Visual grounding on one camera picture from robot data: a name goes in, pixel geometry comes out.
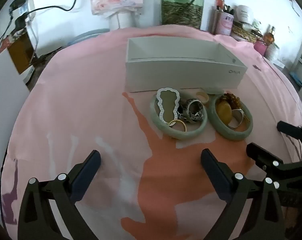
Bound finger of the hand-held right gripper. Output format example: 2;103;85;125
277;121;302;160
246;142;302;191

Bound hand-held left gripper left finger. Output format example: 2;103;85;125
18;150;101;240

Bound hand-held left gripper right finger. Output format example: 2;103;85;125
200;149;284;240

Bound plain silver ring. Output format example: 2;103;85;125
228;109;246;128

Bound green jade bangle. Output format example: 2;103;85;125
149;92;208;140
208;94;253;140

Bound yellow amber pendant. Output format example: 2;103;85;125
215;102;233;125

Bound amber bead bracelet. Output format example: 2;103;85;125
223;93;251;123

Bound gold ring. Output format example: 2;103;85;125
169;119;187;132

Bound dark silver chain bracelet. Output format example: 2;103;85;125
176;104;200;124

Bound cream band ring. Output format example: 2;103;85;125
196;91;210;105

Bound wide carved silver ring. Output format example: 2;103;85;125
185;98;204;123

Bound white cardboard box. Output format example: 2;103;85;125
125;37;248;93

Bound pink cup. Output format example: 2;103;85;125
254;40;268;55

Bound white cabinet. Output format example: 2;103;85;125
0;50;30;215

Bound amber perfume bottle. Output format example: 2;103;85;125
264;25;277;46

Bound woven basket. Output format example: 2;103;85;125
231;21;263;44

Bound pink pen holder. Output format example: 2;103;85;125
211;9;234;36

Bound white cream jar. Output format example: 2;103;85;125
235;5;254;24

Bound green glass jar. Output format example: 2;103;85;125
155;0;205;30

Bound black plug adapter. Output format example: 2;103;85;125
9;0;27;9
14;14;31;28

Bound white power strip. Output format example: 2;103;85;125
26;0;39;55

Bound black power cable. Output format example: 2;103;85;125
16;0;80;22

